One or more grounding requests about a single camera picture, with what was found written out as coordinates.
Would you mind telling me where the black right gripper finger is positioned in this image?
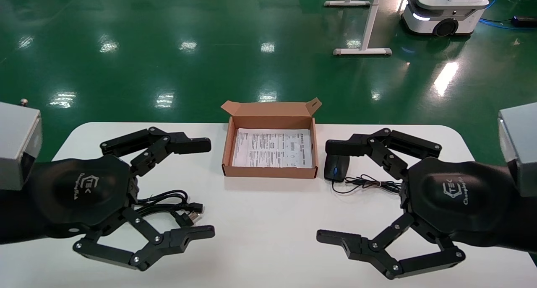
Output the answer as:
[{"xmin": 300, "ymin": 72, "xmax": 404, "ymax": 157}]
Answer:
[{"xmin": 325, "ymin": 128, "xmax": 442, "ymax": 180}]

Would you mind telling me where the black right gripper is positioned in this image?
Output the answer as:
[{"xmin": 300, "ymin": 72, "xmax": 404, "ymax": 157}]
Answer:
[{"xmin": 316, "ymin": 156, "xmax": 517, "ymax": 280}]

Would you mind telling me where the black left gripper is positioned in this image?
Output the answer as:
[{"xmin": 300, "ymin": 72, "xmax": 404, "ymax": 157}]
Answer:
[{"xmin": 31, "ymin": 127, "xmax": 216, "ymax": 272}]

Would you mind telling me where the black power cord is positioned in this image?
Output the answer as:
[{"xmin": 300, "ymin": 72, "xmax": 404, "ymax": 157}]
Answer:
[{"xmin": 135, "ymin": 190, "xmax": 204, "ymax": 229}]

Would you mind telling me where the black wired computer mouse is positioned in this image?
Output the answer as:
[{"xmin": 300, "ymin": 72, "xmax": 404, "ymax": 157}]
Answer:
[{"xmin": 324, "ymin": 154, "xmax": 404, "ymax": 195}]

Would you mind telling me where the brown cardboard box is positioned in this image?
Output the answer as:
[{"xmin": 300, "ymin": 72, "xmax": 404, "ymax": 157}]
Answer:
[{"xmin": 221, "ymin": 97, "xmax": 323, "ymax": 179}]

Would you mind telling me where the white printed paper sheet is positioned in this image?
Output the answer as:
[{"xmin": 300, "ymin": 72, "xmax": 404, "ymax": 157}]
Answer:
[{"xmin": 232, "ymin": 128, "xmax": 314, "ymax": 169}]

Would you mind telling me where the white wheeled background robot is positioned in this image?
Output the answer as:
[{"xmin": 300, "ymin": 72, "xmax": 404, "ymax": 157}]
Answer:
[{"xmin": 401, "ymin": 0, "xmax": 490, "ymax": 38}]

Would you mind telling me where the blue floor cable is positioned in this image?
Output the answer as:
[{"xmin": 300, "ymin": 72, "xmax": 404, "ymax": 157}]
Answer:
[{"xmin": 478, "ymin": 0, "xmax": 537, "ymax": 31}]

